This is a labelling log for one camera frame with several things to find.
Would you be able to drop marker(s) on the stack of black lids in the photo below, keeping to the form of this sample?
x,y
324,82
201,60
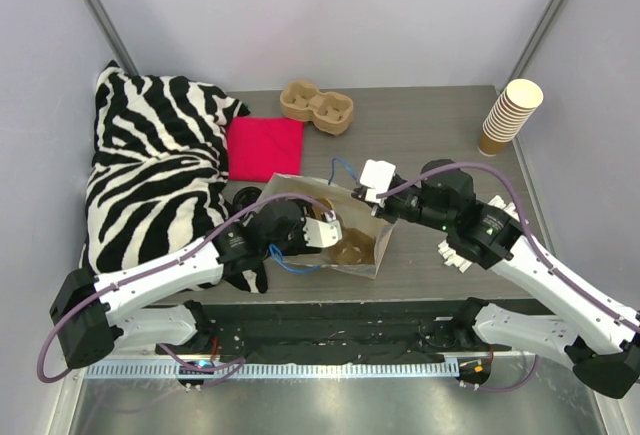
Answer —
x,y
246,196

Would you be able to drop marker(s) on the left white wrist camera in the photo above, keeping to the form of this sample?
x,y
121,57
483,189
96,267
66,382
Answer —
x,y
322,234

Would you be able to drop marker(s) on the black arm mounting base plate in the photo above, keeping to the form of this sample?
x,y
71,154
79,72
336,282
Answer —
x,y
338,333

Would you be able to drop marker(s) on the white straws pile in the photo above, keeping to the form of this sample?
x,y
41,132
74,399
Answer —
x,y
450,255

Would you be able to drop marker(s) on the zebra print pillow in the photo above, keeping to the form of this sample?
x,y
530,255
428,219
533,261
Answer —
x,y
159,167

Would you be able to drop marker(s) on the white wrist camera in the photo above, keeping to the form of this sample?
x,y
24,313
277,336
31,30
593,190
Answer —
x,y
375,179
322,234

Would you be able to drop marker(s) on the single cardboard cup carrier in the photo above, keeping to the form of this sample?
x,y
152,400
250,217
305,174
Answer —
x,y
355,248

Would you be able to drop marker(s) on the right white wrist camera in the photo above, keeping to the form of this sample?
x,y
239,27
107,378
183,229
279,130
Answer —
x,y
375,179

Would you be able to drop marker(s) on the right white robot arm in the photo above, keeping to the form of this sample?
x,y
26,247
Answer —
x,y
596,337

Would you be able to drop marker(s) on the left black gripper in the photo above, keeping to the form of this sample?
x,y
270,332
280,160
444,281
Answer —
x,y
298,234

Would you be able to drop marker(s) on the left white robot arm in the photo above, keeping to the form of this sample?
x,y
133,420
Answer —
x,y
93,315

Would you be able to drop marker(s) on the cardboard cup carrier tray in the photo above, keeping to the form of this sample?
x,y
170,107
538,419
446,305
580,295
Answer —
x,y
330,112

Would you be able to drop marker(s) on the white slotted cable duct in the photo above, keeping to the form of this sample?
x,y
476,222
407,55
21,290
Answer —
x,y
167,369

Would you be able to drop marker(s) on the stack of paper cups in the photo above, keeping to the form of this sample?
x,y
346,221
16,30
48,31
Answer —
x,y
517,102

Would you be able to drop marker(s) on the checkered paper takeout bag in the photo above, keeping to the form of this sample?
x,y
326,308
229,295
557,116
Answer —
x,y
350,213

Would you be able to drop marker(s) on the pink folded cloth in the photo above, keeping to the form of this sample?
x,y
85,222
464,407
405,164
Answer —
x,y
258,148

